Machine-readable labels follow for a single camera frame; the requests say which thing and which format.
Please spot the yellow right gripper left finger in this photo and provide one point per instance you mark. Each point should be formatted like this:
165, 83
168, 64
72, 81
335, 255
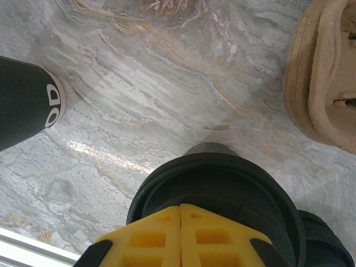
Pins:
150, 242

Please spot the black plastic cup lid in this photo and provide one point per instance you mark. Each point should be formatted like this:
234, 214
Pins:
222, 178

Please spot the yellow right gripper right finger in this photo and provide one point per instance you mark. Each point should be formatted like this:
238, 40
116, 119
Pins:
217, 244

